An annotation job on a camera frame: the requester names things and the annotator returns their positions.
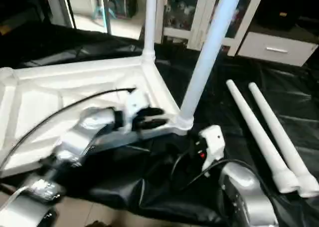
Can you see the white plastic table leg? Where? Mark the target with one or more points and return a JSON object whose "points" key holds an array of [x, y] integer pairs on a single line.
{"points": [[212, 42], [259, 132], [281, 132], [149, 17]]}

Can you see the white drawer unit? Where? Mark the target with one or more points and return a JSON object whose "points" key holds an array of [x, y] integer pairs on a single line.
{"points": [[276, 48]]}

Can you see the white plastic table top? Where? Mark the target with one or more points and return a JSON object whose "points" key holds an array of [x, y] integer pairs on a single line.
{"points": [[50, 87]]}

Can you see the dark storage box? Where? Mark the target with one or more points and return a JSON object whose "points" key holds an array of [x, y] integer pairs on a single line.
{"points": [[122, 0]]}

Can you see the black mat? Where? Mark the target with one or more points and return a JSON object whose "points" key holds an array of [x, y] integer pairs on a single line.
{"points": [[149, 187]]}

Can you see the light blue metal frame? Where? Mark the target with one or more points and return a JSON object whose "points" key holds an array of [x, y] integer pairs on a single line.
{"points": [[104, 7]]}

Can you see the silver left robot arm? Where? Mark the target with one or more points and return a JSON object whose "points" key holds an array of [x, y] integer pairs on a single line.
{"points": [[75, 137]]}

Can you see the black box yellow label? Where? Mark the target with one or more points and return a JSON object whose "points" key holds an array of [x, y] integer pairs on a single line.
{"points": [[281, 7]]}

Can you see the white glass-door cabinet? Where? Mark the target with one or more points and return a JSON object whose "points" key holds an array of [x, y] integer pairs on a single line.
{"points": [[179, 12]]}

